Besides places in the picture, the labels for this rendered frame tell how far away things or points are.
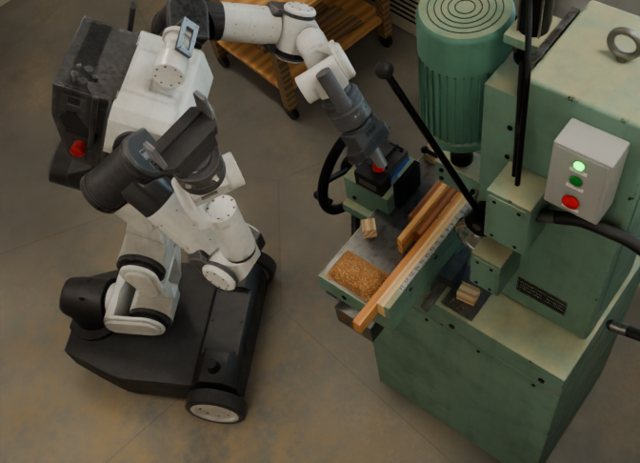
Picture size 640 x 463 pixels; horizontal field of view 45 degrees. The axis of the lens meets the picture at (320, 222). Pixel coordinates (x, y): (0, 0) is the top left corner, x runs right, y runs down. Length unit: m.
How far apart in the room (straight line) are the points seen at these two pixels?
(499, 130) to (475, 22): 0.21
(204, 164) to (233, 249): 0.29
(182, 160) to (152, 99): 0.44
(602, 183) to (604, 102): 0.12
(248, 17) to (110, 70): 0.37
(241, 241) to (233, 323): 1.13
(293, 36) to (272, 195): 1.31
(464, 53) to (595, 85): 0.24
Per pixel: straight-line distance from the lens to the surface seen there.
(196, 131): 1.22
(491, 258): 1.60
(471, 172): 1.73
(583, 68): 1.32
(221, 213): 1.45
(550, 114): 1.32
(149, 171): 1.51
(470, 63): 1.41
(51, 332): 3.07
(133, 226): 2.03
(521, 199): 1.41
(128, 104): 1.62
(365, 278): 1.76
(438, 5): 1.45
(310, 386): 2.67
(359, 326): 1.69
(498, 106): 1.44
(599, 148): 1.27
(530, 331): 1.84
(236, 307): 2.64
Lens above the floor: 2.45
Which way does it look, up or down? 55 degrees down
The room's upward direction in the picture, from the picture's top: 14 degrees counter-clockwise
